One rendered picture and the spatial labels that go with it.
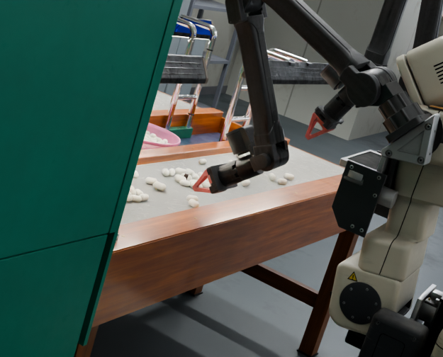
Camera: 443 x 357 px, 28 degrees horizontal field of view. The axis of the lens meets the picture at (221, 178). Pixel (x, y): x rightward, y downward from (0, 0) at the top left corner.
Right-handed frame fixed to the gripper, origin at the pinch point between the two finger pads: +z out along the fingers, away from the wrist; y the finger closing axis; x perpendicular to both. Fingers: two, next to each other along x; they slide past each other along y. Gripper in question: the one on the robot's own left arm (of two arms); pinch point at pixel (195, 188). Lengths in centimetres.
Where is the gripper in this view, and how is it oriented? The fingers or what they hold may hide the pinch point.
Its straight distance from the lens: 231.1
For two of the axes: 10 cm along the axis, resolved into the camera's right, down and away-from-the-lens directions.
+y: -5.0, 1.0, -8.6
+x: 3.3, 9.4, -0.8
